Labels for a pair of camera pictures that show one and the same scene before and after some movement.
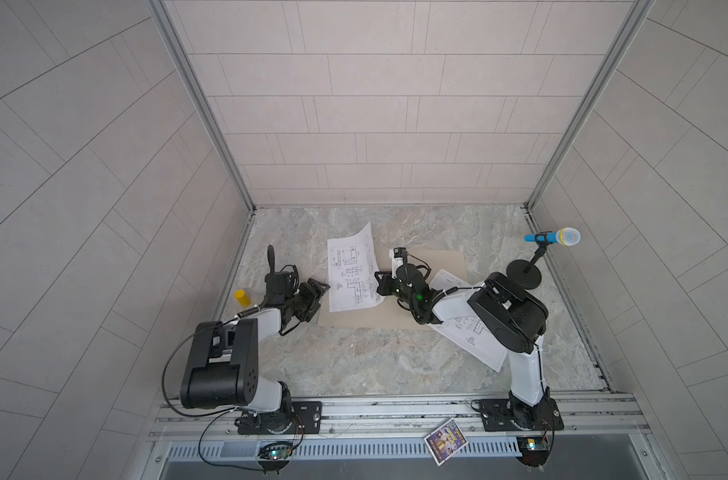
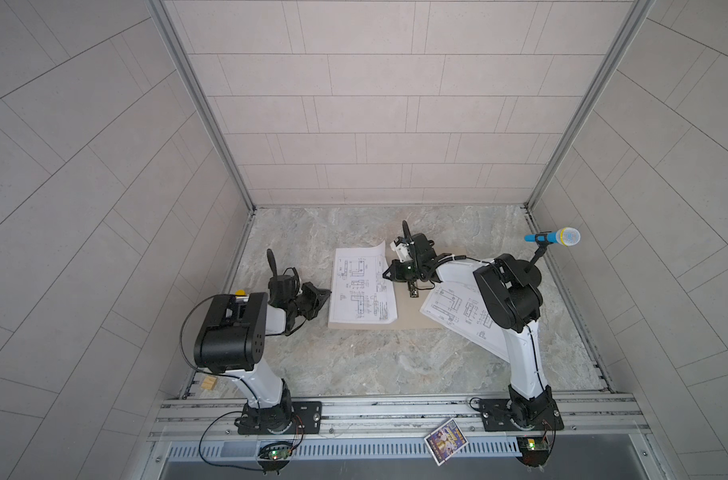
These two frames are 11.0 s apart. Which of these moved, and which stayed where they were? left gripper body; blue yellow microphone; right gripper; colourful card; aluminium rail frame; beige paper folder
Moved: beige paper folder; right gripper
Stayed: colourful card; blue yellow microphone; aluminium rail frame; left gripper body
